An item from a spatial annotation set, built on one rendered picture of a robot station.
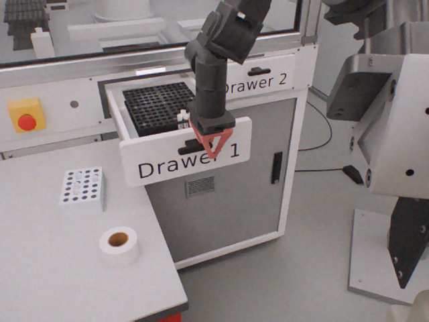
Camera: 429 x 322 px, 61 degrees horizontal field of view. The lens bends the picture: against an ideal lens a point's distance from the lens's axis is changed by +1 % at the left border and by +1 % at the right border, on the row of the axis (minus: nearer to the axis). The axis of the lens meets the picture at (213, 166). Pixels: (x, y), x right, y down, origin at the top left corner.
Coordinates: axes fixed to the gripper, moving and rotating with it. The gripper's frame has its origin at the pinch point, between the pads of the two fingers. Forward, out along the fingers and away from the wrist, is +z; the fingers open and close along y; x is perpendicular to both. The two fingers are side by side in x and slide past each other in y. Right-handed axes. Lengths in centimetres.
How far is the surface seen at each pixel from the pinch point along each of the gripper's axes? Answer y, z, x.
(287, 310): 5, 89, -37
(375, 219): 30, 85, -102
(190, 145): 0.9, -1.5, 3.9
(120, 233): -6.7, 9.9, 20.9
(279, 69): 35, 1, -38
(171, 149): 3.6, 0.4, 7.1
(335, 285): 8, 89, -62
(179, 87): 32.1, 0.2, -3.8
